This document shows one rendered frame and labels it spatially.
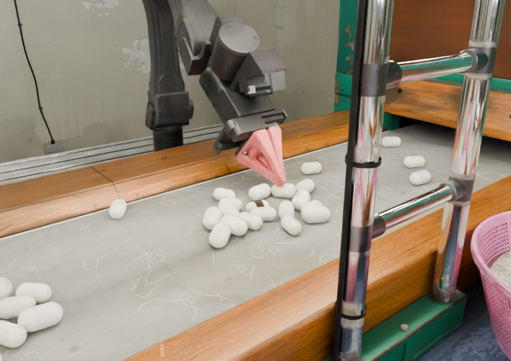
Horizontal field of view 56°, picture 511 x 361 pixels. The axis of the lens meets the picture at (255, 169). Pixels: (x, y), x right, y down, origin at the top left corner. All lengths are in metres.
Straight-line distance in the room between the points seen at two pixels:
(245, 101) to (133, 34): 2.03
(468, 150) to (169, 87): 0.63
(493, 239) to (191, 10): 0.53
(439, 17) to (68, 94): 1.99
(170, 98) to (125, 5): 1.73
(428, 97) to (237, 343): 0.65
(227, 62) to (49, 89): 1.97
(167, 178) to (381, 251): 0.34
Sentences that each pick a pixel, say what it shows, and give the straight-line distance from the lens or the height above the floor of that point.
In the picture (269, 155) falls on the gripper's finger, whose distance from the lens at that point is 0.66.
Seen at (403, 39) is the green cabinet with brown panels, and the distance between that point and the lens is 1.02.
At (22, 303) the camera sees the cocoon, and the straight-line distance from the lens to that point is 0.49.
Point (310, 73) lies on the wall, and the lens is 2.47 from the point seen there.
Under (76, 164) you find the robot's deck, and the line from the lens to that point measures 1.08.
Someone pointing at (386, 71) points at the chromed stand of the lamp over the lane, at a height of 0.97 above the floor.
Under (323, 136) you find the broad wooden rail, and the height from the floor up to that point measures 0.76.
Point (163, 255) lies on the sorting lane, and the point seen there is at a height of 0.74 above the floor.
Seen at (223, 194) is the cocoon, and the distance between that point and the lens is 0.66.
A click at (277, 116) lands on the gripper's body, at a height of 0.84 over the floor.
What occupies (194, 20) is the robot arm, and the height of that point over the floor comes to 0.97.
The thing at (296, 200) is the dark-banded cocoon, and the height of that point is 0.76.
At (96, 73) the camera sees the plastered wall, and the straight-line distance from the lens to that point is 2.64.
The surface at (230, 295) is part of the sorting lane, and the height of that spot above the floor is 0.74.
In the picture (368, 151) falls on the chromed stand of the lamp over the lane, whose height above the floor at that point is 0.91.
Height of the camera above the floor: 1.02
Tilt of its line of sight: 21 degrees down
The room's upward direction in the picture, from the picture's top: straight up
